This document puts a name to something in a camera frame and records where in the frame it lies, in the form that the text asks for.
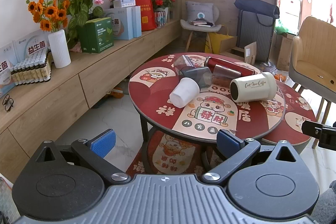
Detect cardboard box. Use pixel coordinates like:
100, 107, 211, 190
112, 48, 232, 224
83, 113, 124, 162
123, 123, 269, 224
276, 34, 296, 72

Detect yellow paper bag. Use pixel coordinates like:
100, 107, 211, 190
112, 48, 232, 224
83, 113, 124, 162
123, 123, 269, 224
209, 25, 238, 55

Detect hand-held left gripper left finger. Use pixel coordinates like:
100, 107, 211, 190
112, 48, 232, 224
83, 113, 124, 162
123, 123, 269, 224
35, 129, 131, 187

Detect brown paper bag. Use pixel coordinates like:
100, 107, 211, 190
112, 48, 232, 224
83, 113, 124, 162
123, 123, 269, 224
244, 42, 258, 65

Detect brown translucent cup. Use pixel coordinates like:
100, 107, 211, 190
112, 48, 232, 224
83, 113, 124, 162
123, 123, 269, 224
212, 64, 241, 87

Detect grey printed cushion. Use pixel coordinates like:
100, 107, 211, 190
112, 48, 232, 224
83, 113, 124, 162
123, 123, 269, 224
185, 1, 215, 24

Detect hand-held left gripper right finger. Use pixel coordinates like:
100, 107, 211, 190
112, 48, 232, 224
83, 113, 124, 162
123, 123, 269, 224
202, 129, 300, 187

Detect small white box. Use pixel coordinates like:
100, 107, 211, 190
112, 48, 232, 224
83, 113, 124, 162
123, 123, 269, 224
113, 0, 136, 8

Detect green carton box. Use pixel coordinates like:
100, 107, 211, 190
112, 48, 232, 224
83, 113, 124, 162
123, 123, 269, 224
77, 18, 115, 54

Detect grey fuzzy cloth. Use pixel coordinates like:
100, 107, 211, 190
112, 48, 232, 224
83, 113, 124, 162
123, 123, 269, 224
319, 180, 336, 217

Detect white display card box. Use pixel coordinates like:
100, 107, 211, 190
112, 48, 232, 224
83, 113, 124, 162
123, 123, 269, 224
0, 31, 51, 99

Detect light blue gift box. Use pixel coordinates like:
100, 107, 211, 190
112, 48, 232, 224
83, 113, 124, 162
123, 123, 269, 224
104, 6, 142, 40

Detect grey suitcase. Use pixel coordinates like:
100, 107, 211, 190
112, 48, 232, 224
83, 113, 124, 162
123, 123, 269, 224
236, 9, 276, 62

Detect beige armchair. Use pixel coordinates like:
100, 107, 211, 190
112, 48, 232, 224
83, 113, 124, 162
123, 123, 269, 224
288, 16, 336, 149

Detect grey shell chair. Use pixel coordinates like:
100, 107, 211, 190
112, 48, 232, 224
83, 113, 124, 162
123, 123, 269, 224
180, 1, 223, 53

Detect low red printed round table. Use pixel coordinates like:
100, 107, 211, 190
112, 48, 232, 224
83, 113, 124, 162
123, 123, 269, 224
261, 80, 317, 147

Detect red tote bag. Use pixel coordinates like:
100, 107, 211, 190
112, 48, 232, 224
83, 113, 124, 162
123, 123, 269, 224
127, 0, 157, 32

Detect white ribbed vase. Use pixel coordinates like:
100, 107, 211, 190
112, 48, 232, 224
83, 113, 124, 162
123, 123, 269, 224
48, 29, 71, 69

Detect white cup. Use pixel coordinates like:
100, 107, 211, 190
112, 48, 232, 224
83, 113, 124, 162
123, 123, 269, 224
169, 77, 200, 109

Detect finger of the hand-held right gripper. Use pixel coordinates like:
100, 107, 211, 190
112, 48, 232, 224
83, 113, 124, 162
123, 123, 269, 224
301, 120, 336, 151

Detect grey translucent cup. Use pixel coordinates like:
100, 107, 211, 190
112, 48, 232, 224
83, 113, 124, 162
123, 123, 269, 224
178, 67, 213, 89

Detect cream lettered cup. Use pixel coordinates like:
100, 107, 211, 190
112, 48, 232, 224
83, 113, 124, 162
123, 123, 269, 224
230, 72, 278, 103

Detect green leafy plant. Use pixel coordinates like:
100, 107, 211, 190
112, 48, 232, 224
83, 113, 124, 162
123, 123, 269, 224
66, 0, 104, 47

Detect black bag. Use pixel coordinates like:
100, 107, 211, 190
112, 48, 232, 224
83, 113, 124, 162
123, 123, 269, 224
234, 0, 280, 27

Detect black eyeglasses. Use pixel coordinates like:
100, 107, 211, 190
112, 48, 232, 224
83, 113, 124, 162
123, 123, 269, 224
2, 94, 15, 112

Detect row of small brown bottles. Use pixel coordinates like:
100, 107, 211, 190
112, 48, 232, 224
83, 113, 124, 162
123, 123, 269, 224
10, 49, 52, 86

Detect red thermos bottle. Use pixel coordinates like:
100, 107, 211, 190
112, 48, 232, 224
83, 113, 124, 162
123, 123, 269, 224
204, 56, 259, 76

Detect striped flower pot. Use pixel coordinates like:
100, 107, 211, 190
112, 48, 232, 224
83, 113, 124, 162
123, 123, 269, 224
154, 10, 170, 28

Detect orange sunflower bouquet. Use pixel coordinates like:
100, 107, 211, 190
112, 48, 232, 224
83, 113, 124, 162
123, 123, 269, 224
26, 0, 71, 33

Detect green plastic bag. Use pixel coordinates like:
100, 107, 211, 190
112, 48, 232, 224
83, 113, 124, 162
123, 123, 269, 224
274, 19, 292, 36

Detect long wooden sideboard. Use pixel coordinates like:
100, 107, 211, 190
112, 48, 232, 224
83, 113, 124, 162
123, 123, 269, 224
0, 18, 181, 184

